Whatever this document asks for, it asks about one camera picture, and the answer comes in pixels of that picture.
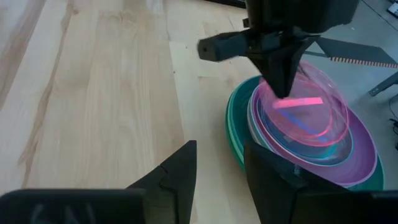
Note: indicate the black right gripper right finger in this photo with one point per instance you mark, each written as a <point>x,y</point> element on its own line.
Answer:
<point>270,186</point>

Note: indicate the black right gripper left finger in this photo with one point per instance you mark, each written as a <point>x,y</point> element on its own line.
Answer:
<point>177,177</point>

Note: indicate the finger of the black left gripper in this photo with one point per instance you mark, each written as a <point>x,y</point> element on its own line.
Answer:
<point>270,68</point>
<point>295,56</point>

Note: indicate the small blue translucent plate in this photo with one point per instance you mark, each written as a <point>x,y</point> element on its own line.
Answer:
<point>311,154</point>

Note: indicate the large teal plastic plate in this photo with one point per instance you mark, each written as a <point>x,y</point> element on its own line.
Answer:
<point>239,115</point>

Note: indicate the small pink translucent plate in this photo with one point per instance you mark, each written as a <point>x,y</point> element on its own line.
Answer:
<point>311,124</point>

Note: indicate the purple plastic plate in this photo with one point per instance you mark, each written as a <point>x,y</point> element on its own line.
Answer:
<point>357,161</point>

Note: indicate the large dark green plate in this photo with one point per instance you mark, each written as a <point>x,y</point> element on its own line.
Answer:
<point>238,161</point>

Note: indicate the black hazard-striped mat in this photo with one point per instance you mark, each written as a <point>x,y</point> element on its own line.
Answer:
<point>357,51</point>

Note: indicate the grey metal leg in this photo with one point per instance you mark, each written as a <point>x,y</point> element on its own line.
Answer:
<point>385,84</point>

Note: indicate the white object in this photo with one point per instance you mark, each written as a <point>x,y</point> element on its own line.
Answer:
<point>394,7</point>

